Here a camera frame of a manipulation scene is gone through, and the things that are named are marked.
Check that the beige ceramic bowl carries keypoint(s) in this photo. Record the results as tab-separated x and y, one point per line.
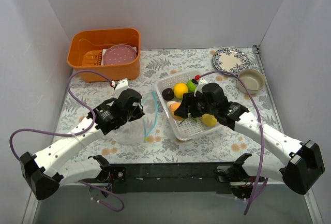
253	80

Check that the white perforated plastic basket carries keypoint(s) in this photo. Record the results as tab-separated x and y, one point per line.
189	129

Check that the blue floral ceramic plate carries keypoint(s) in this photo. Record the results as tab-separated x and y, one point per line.
231	60

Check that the pink polka dot plate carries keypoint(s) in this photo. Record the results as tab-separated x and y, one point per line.
119	54

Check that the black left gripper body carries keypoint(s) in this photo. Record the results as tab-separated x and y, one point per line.
137	108

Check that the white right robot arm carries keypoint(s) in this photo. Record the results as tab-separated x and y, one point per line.
301	163

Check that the orange dish rack insert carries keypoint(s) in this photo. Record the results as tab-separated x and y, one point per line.
92	58

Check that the yellow lemon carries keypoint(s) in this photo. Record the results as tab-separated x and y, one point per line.
179	90

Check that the white radish with leaves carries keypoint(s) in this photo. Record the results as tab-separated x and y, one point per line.
169	104

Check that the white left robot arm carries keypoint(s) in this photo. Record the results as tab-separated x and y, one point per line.
47	170

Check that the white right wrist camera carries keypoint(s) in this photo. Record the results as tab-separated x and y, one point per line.
199	83

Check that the floral table mat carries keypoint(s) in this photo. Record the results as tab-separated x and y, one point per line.
161	145

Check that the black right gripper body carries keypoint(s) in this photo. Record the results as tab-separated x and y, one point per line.
191	105

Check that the clear zip top bag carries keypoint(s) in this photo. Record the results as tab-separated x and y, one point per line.
138	131

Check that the orange plastic tub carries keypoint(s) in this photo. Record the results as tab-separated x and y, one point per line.
86	41

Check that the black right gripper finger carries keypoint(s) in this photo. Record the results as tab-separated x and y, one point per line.
189	100
182	112

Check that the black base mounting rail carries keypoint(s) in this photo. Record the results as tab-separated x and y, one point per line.
174	177

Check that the bumpy green lime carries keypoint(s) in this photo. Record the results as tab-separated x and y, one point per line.
191	85

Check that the orange yellow peach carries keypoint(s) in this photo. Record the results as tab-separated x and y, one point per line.
175	117

